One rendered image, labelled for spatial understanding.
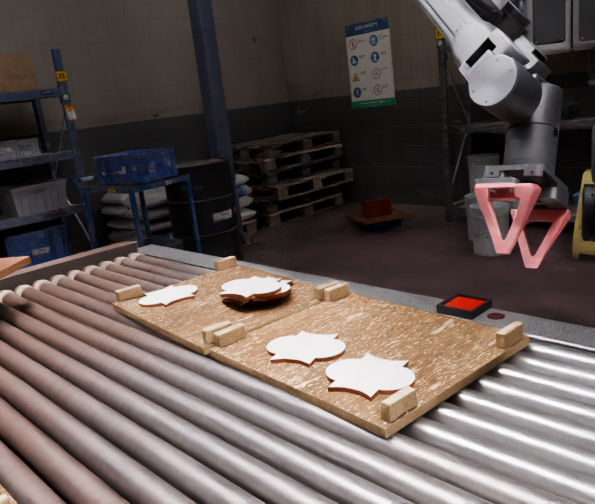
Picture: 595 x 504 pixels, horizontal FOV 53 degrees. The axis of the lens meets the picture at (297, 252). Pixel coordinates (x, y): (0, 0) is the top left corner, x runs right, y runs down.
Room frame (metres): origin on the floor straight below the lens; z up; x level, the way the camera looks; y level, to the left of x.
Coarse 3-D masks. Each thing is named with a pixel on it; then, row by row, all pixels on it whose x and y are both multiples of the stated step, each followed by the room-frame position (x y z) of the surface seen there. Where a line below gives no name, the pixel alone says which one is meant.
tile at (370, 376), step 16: (336, 368) 0.84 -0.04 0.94; (352, 368) 0.83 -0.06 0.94; (368, 368) 0.83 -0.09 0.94; (384, 368) 0.82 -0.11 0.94; (400, 368) 0.81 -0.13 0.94; (336, 384) 0.79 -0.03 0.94; (352, 384) 0.78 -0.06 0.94; (368, 384) 0.78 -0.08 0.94; (384, 384) 0.77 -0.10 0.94; (400, 384) 0.77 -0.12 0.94
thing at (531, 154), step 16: (512, 128) 0.70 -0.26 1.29; (528, 128) 0.69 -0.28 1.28; (544, 128) 0.68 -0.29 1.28; (512, 144) 0.69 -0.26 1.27; (528, 144) 0.68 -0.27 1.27; (544, 144) 0.68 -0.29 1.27; (512, 160) 0.69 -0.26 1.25; (528, 160) 0.67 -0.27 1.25; (544, 160) 0.67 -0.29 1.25; (496, 176) 0.66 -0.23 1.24; (512, 176) 0.68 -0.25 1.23; (528, 176) 0.64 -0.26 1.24; (544, 176) 0.66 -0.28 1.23
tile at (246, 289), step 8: (240, 280) 1.24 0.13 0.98; (248, 280) 1.24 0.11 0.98; (256, 280) 1.23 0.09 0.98; (264, 280) 1.22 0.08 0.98; (272, 280) 1.22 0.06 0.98; (280, 280) 1.22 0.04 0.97; (224, 288) 1.20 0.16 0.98; (232, 288) 1.19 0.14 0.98; (240, 288) 1.19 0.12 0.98; (248, 288) 1.18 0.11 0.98; (256, 288) 1.17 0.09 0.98; (264, 288) 1.17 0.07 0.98; (272, 288) 1.16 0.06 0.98; (280, 288) 1.17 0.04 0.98; (224, 296) 1.17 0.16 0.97; (232, 296) 1.16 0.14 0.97; (240, 296) 1.15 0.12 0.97; (248, 296) 1.13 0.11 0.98; (256, 296) 1.14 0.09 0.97; (264, 296) 1.14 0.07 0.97
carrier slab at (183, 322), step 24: (216, 288) 1.34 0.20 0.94; (312, 288) 1.26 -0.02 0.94; (120, 312) 1.29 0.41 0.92; (144, 312) 1.23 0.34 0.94; (168, 312) 1.21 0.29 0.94; (192, 312) 1.19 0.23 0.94; (216, 312) 1.18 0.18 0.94; (240, 312) 1.16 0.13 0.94; (264, 312) 1.14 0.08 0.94; (288, 312) 1.13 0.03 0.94; (168, 336) 1.11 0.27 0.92; (192, 336) 1.06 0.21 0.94
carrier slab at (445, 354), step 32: (288, 320) 1.08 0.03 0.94; (320, 320) 1.06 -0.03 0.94; (352, 320) 1.05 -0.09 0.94; (384, 320) 1.03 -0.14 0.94; (416, 320) 1.01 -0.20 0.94; (448, 320) 0.99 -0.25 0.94; (224, 352) 0.97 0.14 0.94; (256, 352) 0.95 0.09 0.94; (352, 352) 0.91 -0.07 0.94; (384, 352) 0.89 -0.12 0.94; (416, 352) 0.88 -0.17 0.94; (448, 352) 0.87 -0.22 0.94; (480, 352) 0.85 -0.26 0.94; (512, 352) 0.86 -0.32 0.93; (288, 384) 0.82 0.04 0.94; (320, 384) 0.81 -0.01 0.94; (416, 384) 0.78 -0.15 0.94; (448, 384) 0.76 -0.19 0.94; (352, 416) 0.72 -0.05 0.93; (416, 416) 0.71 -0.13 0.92
